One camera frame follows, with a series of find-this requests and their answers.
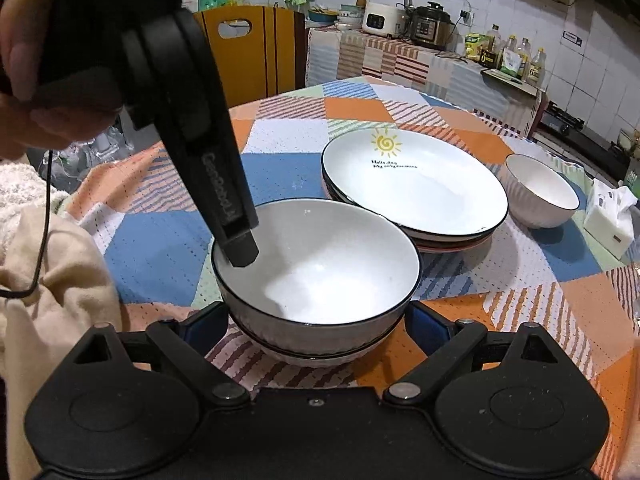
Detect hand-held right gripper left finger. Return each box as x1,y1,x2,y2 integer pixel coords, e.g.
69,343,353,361
70,302,251,406

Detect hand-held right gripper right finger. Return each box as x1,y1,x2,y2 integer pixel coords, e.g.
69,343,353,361
382,301,563,406

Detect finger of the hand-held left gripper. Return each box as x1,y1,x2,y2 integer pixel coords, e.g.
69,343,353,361
154,94,260,267

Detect white ribbed bowl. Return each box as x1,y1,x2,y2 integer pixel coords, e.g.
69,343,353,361
234,317,402,367
500,154,581,231
211,199,422,356

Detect white sun print plate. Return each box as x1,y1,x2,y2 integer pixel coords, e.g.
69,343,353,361
321,129,510,241

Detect stack of kitchen bowls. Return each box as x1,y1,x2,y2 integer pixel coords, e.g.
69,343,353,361
335,4,366,31

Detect person's left hand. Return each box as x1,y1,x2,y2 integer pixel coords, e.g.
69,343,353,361
0,7,126,162

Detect patchwork checked tablecloth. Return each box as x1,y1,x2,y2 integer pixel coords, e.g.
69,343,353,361
65,77,640,480

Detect clear plastic bags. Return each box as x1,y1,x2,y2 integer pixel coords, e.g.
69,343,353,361
55,125,137,172

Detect person's cream clothing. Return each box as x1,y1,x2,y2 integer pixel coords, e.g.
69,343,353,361
0,205,124,480

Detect striped patchwork counter cloth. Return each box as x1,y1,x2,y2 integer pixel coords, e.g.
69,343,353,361
305,27,548,136

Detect white tissue pack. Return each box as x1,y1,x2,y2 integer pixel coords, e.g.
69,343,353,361
582,178,639,261

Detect white rice cooker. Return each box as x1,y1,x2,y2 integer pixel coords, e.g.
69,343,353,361
362,1,403,37

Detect black gas stove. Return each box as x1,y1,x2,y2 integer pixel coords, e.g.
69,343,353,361
537,101,640,181

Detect black rimmed cutting board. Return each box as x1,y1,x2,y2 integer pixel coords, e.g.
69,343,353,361
482,67,538,95

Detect black steel pressure cooker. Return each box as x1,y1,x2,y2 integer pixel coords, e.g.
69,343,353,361
411,1,455,51

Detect cooking oil bottle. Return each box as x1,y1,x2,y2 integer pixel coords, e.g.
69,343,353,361
527,47,547,86

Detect green seasoning bag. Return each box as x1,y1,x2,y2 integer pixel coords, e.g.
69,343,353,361
501,35,522,77

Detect yellow green seasoning box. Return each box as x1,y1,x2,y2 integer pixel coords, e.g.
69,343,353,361
465,32,488,63

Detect black cable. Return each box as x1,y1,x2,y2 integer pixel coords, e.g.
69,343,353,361
0,149,55,298

